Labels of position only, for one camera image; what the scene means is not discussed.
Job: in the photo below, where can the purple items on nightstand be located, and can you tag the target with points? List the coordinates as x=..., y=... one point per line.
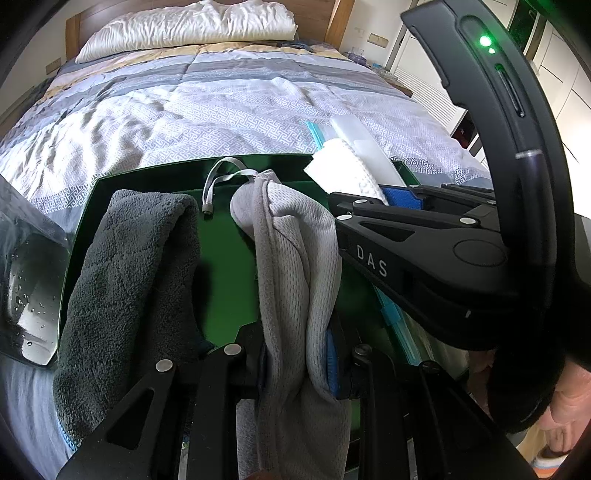
x=356, y=56

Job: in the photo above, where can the white waffle cloth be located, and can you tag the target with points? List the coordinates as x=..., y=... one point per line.
x=351, y=170

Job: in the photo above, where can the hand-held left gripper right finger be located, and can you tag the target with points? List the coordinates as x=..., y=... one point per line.
x=331, y=369

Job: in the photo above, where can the wooden nightstand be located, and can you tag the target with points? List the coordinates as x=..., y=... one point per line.
x=401, y=85

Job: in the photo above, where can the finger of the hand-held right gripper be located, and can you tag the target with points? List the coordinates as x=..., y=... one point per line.
x=401, y=196
x=369, y=210

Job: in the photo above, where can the person's right hand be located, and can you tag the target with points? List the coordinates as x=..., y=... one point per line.
x=570, y=415

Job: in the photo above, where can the white wardrobe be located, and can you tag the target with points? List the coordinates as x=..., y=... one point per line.
x=429, y=92

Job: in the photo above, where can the green tray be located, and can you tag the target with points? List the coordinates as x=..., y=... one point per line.
x=221, y=258

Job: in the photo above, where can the smoked glass pitcher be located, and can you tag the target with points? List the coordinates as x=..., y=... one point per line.
x=32, y=277

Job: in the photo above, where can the dark grey towel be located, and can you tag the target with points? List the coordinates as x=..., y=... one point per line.
x=124, y=286

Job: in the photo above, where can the wall socket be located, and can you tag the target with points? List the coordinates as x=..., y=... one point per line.
x=377, y=39

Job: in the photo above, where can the wooden bed with striped quilt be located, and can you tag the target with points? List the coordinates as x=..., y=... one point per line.
x=184, y=106

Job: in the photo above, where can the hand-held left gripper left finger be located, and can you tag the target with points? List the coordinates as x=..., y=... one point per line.
x=217, y=378

